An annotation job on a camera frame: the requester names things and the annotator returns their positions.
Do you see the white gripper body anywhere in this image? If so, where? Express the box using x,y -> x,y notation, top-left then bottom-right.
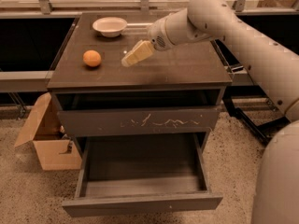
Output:
148,18 -> 173,51

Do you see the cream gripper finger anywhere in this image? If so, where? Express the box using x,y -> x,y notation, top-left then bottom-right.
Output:
121,41 -> 154,67
125,40 -> 149,60

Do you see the orange fruit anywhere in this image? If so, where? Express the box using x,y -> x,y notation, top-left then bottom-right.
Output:
83,50 -> 102,67

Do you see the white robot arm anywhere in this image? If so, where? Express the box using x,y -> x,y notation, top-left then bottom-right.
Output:
121,0 -> 299,224

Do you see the dark grey drawer cabinet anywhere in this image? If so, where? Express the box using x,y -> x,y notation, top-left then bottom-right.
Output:
48,13 -> 231,149

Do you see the grey upper drawer front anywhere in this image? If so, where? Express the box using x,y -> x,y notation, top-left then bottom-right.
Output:
57,106 -> 220,137

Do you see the open grey middle drawer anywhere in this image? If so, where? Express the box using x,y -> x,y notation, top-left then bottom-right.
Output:
63,133 -> 222,217

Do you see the white bowl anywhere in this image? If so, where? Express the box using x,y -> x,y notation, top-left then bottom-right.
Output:
93,17 -> 127,37

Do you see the black metal stand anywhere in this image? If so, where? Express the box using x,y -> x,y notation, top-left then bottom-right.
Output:
222,93 -> 291,147

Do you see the cardboard box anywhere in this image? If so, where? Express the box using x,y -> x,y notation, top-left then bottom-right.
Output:
14,92 -> 82,171

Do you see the black cable with plug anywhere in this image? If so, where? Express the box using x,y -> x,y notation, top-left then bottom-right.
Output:
226,63 -> 247,75

